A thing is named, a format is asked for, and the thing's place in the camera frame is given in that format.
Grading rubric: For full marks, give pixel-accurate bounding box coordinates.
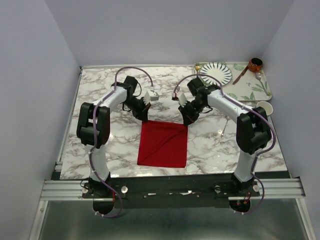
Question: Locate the brown handled knife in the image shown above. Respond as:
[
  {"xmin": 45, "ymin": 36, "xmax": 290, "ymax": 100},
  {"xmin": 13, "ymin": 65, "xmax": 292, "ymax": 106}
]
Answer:
[{"xmin": 232, "ymin": 66, "xmax": 248, "ymax": 85}]

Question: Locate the silver spoon on table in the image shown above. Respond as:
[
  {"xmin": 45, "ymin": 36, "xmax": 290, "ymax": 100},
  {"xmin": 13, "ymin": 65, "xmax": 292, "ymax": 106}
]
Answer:
[{"xmin": 220, "ymin": 116, "xmax": 230, "ymax": 138}]

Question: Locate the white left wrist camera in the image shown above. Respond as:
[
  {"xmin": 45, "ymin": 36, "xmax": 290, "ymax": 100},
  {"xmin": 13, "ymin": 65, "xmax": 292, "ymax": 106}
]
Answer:
[{"xmin": 143, "ymin": 91, "xmax": 159, "ymax": 105}]

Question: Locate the orange black cup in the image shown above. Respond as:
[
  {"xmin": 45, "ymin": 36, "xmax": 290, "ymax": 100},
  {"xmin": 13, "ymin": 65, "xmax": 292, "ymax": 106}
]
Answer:
[{"xmin": 247, "ymin": 57, "xmax": 263, "ymax": 73}]

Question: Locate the striped white plate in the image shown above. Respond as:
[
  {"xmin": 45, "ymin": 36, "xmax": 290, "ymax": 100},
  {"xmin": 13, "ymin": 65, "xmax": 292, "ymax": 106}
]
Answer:
[{"xmin": 198, "ymin": 62, "xmax": 233, "ymax": 86}]

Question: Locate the gold fork green handle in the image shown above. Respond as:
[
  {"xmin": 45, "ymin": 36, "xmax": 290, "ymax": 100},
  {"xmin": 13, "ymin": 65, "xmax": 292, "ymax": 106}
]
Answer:
[{"xmin": 194, "ymin": 62, "xmax": 200, "ymax": 73}]

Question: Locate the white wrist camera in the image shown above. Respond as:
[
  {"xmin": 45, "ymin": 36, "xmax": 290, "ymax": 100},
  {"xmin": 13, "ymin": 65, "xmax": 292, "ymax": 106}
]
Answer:
[
  {"xmin": 171, "ymin": 92, "xmax": 188, "ymax": 108},
  {"xmin": 143, "ymin": 91, "xmax": 159, "ymax": 105}
]

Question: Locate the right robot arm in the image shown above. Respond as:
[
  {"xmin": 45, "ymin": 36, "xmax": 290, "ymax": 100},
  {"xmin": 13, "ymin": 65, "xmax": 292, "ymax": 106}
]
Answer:
[{"xmin": 172, "ymin": 74, "xmax": 276, "ymax": 196}]

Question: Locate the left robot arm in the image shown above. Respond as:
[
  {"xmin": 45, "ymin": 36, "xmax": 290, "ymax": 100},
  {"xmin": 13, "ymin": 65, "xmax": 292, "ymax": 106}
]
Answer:
[{"xmin": 76, "ymin": 76, "xmax": 151, "ymax": 198}]

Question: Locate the red cloth napkin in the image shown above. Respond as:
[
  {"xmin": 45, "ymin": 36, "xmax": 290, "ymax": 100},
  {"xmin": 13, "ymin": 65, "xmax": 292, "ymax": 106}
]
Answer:
[{"xmin": 137, "ymin": 120, "xmax": 188, "ymax": 168}]

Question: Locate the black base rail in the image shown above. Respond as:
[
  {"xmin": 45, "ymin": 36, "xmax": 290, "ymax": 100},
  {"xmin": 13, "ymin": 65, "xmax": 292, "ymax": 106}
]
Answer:
[{"xmin": 81, "ymin": 173, "xmax": 261, "ymax": 212}]

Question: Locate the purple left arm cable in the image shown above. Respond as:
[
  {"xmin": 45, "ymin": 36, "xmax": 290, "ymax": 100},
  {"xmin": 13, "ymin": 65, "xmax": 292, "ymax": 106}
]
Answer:
[{"xmin": 88, "ymin": 66, "xmax": 155, "ymax": 219}]

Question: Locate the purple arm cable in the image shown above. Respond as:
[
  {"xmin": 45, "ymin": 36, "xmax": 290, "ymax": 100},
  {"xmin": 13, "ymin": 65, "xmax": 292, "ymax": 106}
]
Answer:
[
  {"xmin": 88, "ymin": 66, "xmax": 155, "ymax": 219},
  {"xmin": 172, "ymin": 73, "xmax": 277, "ymax": 216}
]

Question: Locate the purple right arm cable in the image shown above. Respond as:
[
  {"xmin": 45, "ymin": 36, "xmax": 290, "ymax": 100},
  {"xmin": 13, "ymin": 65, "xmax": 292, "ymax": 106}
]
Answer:
[{"xmin": 172, "ymin": 73, "xmax": 277, "ymax": 216}]

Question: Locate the silver spoon on tray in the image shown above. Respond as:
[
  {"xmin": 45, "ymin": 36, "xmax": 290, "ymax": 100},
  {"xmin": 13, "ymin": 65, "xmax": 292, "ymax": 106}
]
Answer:
[{"xmin": 255, "ymin": 72, "xmax": 267, "ymax": 92}]

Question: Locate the floral serving tray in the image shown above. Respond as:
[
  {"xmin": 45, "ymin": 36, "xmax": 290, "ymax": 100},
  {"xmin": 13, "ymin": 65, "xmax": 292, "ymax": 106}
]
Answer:
[{"xmin": 193, "ymin": 62, "xmax": 272, "ymax": 102}]

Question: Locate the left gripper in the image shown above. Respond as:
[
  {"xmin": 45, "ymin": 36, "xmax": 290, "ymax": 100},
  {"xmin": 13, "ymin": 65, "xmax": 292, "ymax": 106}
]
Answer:
[{"xmin": 122, "ymin": 96, "xmax": 151, "ymax": 123}]

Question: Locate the aluminium frame rail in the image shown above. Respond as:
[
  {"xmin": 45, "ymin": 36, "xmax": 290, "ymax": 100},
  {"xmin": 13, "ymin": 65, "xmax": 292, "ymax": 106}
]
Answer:
[{"xmin": 40, "ymin": 178, "xmax": 306, "ymax": 201}]

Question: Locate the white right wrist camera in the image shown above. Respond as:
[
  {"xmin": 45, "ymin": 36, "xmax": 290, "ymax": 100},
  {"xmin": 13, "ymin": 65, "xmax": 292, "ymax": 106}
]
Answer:
[{"xmin": 171, "ymin": 92, "xmax": 188, "ymax": 108}]

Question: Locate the grey white mug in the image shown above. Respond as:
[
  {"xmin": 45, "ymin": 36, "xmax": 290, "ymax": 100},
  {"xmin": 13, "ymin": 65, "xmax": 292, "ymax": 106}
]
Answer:
[{"xmin": 256, "ymin": 101, "xmax": 274, "ymax": 116}]

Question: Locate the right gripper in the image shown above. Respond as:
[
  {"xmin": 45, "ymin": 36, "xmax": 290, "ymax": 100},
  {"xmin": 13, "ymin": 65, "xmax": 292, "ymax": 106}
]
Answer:
[{"xmin": 178, "ymin": 99, "xmax": 206, "ymax": 127}]

